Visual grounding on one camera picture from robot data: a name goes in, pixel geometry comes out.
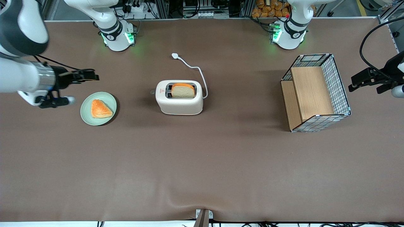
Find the wire basket with wooden shelf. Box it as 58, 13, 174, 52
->
280, 53, 352, 133

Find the white power strip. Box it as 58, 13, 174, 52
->
121, 0, 146, 14

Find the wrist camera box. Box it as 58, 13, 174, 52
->
377, 83, 404, 98
39, 91, 76, 109

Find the bag of orange bread rolls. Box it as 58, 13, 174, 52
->
251, 0, 291, 18

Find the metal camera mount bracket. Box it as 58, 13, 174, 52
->
193, 209, 214, 227

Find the orange triangular pastry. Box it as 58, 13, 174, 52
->
91, 99, 114, 119

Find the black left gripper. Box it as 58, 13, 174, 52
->
348, 51, 404, 92

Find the toast bread slice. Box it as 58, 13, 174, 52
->
171, 83, 196, 99

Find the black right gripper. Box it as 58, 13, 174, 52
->
51, 66, 99, 91

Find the white toaster power cord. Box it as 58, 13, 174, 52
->
171, 52, 209, 100

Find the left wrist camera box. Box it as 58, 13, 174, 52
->
377, 83, 404, 98

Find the pale green round plate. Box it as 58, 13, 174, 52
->
80, 91, 117, 126

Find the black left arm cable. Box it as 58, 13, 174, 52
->
359, 16, 404, 83

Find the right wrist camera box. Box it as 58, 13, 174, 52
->
39, 91, 76, 109

